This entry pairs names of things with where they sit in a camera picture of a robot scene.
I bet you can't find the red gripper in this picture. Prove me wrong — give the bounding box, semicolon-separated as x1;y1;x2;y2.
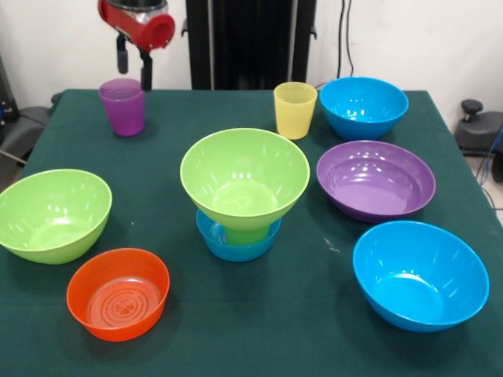
97;0;177;92

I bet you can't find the purple plastic cup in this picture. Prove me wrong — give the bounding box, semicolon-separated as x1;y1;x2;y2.
97;77;145;137

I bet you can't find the green plastic bowl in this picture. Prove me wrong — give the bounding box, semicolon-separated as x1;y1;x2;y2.
0;168;113;265
179;127;311;233

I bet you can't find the green plastic cup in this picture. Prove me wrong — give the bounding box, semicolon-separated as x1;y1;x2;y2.
224;226;269;247

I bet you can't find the small blue plastic bowl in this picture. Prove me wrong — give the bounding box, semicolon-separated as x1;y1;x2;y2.
195;207;283;263

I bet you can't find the small orange plastic bowl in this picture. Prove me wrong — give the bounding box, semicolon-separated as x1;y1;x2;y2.
65;247;171;342

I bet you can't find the grey wheeled base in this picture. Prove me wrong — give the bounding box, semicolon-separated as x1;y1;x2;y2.
0;105;50;166

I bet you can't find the black equipment casing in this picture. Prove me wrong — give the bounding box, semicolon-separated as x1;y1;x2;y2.
0;53;20;146

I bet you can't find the yellow plastic cup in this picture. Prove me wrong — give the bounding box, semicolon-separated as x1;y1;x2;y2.
274;81;318;141

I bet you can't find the purple plastic bowl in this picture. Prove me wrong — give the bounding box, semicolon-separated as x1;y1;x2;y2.
316;140;437;224

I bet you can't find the dark green tablecloth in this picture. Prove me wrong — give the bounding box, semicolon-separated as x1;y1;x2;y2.
0;88;503;377

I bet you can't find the grey base with black knob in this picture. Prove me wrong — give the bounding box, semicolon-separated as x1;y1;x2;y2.
455;98;503;158

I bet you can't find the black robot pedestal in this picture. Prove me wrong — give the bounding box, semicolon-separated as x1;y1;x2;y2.
181;0;318;92

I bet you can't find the black wall cable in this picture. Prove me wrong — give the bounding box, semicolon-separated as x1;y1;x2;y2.
336;0;358;79

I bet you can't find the blue cable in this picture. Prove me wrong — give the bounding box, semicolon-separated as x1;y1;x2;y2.
477;125;503;185

